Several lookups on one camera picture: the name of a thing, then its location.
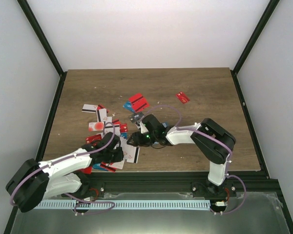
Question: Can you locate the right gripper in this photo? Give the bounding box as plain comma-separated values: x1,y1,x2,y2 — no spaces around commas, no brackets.
127,131,157,147

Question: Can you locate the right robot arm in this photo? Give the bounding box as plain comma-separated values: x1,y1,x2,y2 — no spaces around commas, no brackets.
127,114,236,196

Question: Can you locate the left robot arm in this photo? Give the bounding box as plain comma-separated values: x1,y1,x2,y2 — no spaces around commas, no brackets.
5,132,124,213

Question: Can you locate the white card bottom centre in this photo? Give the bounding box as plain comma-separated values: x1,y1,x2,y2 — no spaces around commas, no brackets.
109,159,125,169

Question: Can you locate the white striped card lower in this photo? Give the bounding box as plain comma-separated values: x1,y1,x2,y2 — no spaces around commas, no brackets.
126,146,140,163

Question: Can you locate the white striped card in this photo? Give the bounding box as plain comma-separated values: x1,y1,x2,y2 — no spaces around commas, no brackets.
126,146,140,163
82,104,98,113

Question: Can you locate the dark red striped card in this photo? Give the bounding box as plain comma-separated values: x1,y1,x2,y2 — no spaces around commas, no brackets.
83,167,92,175

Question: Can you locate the blue card top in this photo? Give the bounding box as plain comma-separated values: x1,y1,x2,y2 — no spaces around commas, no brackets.
123,101,135,113

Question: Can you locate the red magnetic stripe card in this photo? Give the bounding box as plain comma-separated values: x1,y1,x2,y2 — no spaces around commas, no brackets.
128,93,149,112

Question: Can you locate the white striped card left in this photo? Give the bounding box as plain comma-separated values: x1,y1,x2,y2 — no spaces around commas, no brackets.
82,104,98,113

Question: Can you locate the red card far right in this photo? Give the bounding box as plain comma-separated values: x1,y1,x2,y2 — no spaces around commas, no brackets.
175,92,190,104

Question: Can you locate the black aluminium frame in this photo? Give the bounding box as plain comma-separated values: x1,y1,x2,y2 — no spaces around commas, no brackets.
18,0,293,234

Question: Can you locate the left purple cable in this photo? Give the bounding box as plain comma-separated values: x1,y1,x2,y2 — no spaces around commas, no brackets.
9,121,117,216

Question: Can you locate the purple cable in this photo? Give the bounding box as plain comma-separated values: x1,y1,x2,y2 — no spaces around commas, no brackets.
141,105,247,216
9,121,117,216

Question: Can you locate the light blue slotted rail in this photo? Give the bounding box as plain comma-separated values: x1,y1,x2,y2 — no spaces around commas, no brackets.
36,199,210,211

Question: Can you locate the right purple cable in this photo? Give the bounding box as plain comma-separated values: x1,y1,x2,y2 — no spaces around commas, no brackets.
141,105,247,216

